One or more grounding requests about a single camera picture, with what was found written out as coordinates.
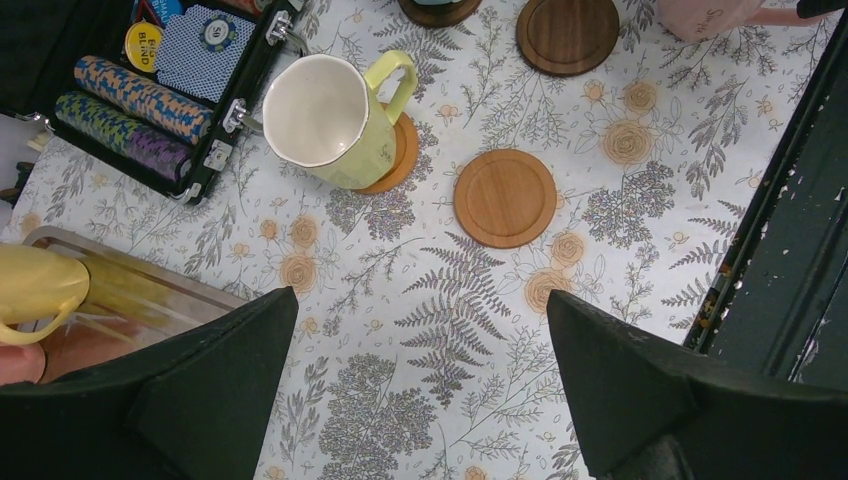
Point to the orange wooden coaster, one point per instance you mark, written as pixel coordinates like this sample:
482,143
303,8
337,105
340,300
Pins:
407,151

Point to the light brown wooden coaster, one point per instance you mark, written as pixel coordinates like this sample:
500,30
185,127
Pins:
505,198

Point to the floral table mat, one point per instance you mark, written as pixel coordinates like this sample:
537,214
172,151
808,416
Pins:
420,353

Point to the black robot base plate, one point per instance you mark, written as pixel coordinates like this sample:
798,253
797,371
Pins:
779,304

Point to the pale yellow mug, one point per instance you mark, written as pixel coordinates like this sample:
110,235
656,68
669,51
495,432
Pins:
325,116

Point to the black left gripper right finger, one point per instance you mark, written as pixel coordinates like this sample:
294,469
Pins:
646,408

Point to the dark brown wooden coaster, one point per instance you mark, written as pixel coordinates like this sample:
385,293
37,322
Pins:
566,38

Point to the pink mug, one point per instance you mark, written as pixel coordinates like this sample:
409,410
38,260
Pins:
24,363

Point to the dark walnut wooden coaster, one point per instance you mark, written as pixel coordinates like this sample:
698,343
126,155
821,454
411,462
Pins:
438,14

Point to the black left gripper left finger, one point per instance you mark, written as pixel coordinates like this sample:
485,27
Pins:
194,406

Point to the silver metal tray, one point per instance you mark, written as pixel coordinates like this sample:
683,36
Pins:
132,304

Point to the black poker chip case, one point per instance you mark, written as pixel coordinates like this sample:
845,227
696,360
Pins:
159,90

